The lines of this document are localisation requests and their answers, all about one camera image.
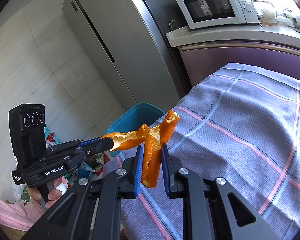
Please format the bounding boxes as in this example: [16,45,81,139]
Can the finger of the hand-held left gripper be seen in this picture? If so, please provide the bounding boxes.
[46,135,112,157]
[65,140,115,169]

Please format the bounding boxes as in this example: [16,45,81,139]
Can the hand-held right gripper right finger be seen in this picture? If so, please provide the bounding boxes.
[160,144,286,240]

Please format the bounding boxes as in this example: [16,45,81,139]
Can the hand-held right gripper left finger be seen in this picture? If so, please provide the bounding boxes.
[21,144,144,240]

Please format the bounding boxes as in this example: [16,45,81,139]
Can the teal plastic bin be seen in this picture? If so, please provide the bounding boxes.
[106,102,165,158]

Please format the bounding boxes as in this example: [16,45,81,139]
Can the person's left forearm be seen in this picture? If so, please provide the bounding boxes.
[0,194,47,232]

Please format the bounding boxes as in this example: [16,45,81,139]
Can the person's left hand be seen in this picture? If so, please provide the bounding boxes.
[27,177,68,209]

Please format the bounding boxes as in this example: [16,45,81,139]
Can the pile of colourful wrappers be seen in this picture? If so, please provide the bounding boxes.
[44,126,105,183]

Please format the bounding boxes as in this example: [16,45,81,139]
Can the grey checkered tablecloth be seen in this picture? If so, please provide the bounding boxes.
[102,62,300,240]

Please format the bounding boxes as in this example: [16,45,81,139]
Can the grey refrigerator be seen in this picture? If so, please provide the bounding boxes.
[62,0,190,105]

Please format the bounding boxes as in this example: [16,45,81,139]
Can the purple kitchen base cabinets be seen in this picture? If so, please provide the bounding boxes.
[165,26,300,98]

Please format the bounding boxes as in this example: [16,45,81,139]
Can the white microwave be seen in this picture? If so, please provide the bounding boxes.
[175,0,260,30]

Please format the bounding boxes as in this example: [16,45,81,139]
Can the glass container with lid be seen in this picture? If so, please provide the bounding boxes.
[255,7,278,27]

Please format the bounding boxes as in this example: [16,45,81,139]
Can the clear plastic bag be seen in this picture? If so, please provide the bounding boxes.
[276,15,294,27]

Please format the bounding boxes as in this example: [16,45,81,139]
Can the glass jar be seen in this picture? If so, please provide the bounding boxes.
[285,9,297,27]

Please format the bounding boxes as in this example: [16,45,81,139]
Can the kettle with black handle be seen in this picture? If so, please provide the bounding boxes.
[251,0,274,9]

